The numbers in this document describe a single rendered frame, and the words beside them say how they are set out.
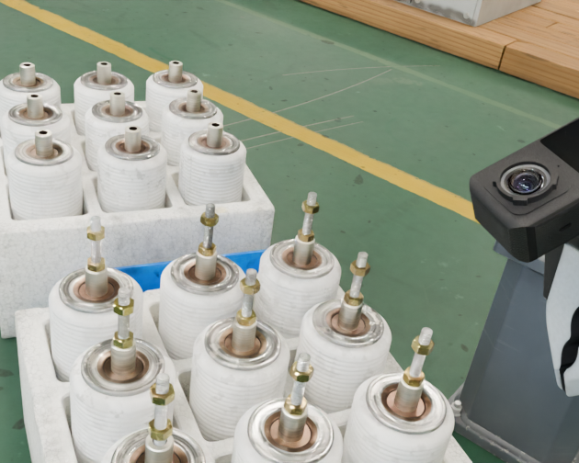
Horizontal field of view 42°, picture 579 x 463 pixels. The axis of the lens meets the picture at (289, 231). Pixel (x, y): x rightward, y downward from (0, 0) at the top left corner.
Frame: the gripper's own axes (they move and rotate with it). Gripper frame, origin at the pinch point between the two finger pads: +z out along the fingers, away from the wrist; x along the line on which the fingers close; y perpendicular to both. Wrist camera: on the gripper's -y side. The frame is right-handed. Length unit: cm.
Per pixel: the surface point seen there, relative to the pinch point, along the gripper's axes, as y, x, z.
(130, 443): -20.5, 19.9, 20.6
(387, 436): 1.1, 14.5, 21.1
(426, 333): 4.3, 17.0, 11.8
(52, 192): -19, 67, 24
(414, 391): 4.2, 16.3, 18.1
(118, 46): 14, 177, 45
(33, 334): -25, 44, 28
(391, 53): 95, 166, 45
